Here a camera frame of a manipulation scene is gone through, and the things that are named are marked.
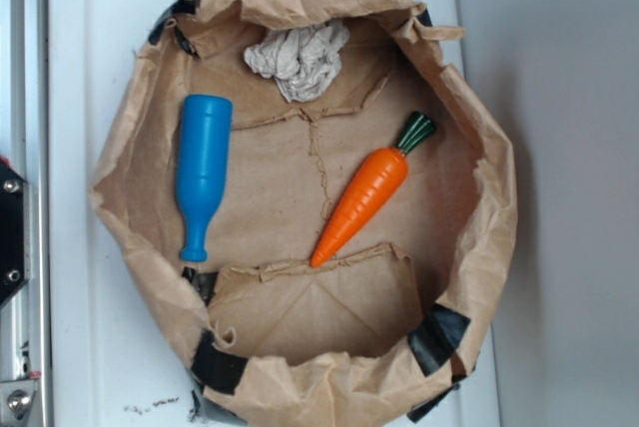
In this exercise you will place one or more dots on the black mounting plate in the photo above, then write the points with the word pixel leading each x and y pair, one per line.
pixel 13 219

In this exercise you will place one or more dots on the blue toy bottle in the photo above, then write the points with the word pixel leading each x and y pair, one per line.
pixel 202 167

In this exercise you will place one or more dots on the brown paper bag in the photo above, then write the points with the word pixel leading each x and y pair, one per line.
pixel 393 321

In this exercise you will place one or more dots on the aluminium frame rail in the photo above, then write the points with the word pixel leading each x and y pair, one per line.
pixel 26 373

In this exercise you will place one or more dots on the orange toy carrot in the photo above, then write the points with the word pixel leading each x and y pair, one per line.
pixel 377 179

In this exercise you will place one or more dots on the white plastic tray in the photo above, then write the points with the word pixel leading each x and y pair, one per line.
pixel 111 364

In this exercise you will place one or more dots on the white paper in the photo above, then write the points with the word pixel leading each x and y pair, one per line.
pixel 302 61

